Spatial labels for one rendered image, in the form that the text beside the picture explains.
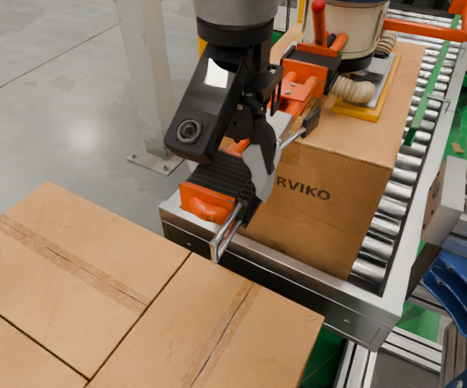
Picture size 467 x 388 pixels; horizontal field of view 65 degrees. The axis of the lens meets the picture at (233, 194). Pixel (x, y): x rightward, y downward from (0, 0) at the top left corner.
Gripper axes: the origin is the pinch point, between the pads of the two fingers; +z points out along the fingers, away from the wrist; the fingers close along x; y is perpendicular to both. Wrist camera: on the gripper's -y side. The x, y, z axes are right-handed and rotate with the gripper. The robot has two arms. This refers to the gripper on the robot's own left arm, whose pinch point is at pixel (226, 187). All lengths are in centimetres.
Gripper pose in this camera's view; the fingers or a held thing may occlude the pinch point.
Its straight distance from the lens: 46.4
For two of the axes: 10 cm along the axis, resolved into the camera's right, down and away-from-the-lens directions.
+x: -9.0, -3.1, 3.0
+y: 4.4, -6.4, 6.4
